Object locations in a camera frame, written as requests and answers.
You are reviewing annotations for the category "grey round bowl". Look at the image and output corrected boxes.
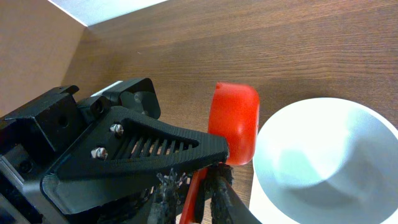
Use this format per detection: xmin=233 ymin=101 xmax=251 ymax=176
xmin=253 ymin=98 xmax=397 ymax=224

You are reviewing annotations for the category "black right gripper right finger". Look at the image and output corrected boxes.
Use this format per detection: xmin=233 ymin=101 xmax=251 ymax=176
xmin=206 ymin=164 xmax=261 ymax=224

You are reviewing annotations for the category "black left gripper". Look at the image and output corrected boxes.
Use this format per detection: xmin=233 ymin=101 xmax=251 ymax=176
xmin=1 ymin=78 xmax=160 ymax=223

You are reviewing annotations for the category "white digital kitchen scale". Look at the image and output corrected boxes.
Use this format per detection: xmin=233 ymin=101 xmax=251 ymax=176
xmin=249 ymin=174 xmax=298 ymax=224

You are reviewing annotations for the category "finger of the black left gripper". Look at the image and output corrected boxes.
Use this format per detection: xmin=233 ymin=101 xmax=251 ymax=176
xmin=42 ymin=106 xmax=229 ymax=215

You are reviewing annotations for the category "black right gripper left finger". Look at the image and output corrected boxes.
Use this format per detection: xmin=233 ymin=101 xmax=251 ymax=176
xmin=124 ymin=169 xmax=200 ymax=224

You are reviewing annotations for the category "red measuring scoop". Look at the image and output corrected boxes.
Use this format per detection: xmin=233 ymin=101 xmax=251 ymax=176
xmin=180 ymin=82 xmax=260 ymax=223

